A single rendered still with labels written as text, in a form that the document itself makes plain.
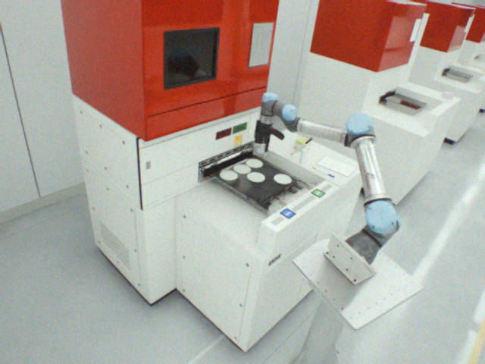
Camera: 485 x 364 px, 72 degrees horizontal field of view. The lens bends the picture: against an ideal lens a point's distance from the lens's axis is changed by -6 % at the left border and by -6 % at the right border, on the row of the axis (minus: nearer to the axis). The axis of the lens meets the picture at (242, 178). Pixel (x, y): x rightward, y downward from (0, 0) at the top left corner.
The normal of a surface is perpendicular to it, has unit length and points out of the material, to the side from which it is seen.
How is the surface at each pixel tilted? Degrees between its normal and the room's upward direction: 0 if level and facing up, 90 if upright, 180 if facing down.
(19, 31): 90
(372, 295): 0
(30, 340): 0
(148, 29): 90
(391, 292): 0
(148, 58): 90
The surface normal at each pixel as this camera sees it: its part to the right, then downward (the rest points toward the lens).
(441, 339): 0.11, -0.84
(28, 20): 0.73, 0.43
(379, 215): -0.38, -0.22
